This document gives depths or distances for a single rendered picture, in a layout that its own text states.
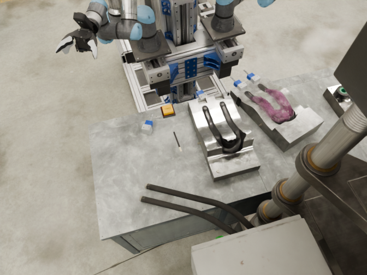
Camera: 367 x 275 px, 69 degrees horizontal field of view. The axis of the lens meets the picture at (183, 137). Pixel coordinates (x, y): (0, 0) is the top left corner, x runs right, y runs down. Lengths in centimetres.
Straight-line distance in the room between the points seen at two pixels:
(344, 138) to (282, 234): 28
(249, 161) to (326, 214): 59
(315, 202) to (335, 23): 323
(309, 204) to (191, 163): 73
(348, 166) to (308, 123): 86
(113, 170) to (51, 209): 108
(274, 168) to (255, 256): 90
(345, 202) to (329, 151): 14
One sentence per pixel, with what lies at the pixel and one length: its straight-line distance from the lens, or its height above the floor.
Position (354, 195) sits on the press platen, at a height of 154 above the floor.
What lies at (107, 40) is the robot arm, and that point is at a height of 131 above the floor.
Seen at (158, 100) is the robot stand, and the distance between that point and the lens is 251.
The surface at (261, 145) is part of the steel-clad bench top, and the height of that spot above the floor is 80.
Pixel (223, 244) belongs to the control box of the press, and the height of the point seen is 147.
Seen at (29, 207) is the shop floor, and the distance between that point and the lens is 262.
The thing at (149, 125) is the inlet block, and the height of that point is 85.
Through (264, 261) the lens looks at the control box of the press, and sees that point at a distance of 72.
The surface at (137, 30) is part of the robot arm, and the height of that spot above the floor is 136.
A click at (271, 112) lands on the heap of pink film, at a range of 161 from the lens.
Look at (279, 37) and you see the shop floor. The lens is 357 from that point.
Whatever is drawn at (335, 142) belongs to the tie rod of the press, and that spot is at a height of 166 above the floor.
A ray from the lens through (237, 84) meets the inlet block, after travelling 175.
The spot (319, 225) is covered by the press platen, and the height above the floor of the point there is 129.
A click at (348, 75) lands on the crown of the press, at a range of 52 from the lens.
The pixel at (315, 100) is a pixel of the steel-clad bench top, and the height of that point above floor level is 80.
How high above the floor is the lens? 216
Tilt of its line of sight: 60 degrees down
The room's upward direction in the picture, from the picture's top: 3 degrees counter-clockwise
